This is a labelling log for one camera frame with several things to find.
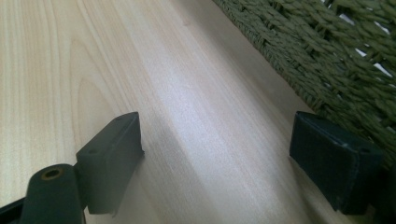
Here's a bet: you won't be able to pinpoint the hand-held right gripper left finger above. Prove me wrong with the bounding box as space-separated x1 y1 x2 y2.
75 111 146 217

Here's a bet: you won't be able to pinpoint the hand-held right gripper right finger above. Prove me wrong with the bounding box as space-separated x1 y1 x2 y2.
289 110 385 217

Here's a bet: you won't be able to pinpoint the green woven basket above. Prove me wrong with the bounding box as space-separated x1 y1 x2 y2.
212 0 396 172

